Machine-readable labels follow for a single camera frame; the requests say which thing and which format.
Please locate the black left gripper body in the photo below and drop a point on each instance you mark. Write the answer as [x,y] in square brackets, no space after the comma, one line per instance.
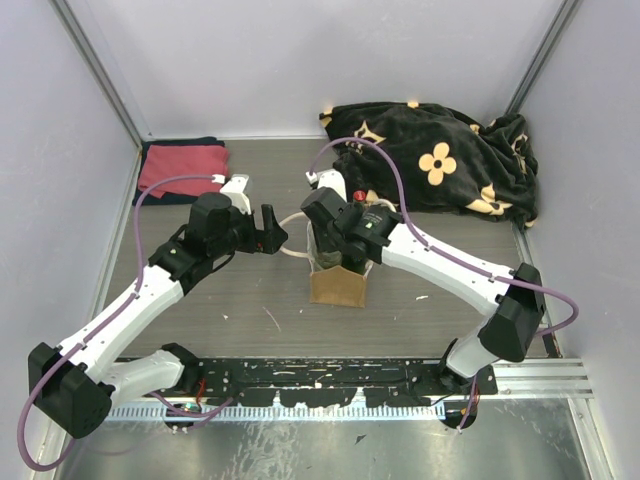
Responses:
[244,235]

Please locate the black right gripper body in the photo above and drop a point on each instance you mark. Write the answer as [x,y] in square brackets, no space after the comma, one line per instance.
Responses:
[326,241]

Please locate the cola glass bottle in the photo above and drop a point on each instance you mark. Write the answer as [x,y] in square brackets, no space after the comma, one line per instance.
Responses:
[360,196]

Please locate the brown canvas bag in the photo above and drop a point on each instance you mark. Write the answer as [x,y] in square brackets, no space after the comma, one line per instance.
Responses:
[346,285]

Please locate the green bottle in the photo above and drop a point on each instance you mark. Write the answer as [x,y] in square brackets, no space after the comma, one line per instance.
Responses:
[321,260]

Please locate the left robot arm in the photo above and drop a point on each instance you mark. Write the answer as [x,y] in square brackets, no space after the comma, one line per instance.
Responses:
[78,382]

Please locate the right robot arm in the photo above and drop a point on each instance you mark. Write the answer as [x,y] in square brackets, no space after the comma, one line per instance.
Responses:
[512,313]

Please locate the red folded cloth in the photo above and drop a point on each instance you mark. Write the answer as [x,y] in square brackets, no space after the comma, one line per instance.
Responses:
[185,167]

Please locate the black floral blanket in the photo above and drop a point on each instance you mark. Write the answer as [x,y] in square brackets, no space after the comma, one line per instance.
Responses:
[436,159]

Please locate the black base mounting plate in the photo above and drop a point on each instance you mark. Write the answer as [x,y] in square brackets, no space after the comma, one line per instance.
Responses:
[318,382]

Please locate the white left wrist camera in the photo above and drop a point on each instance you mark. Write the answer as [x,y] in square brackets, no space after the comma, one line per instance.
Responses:
[235,190]

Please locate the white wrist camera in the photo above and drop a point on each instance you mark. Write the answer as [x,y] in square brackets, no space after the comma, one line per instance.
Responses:
[330,178]
[235,190]

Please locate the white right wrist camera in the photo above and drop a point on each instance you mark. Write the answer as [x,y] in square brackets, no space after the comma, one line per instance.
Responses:
[330,178]

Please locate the white cable duct strip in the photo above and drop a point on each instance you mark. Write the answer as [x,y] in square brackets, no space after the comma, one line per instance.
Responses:
[149,411]

